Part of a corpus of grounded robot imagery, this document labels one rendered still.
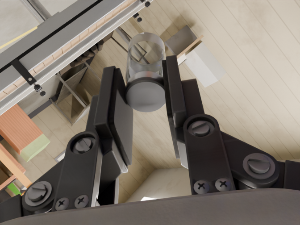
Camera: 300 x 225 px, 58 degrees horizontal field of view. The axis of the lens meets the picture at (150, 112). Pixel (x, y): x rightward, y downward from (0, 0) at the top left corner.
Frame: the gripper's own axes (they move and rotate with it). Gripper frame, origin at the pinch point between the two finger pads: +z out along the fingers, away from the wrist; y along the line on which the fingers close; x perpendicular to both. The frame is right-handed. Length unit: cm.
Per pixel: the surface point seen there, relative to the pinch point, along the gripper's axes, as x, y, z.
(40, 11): -22, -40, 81
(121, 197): -621, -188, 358
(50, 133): -441, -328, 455
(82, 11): -25, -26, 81
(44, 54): -31, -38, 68
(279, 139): -295, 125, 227
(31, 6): -20, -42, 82
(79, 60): -182, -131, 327
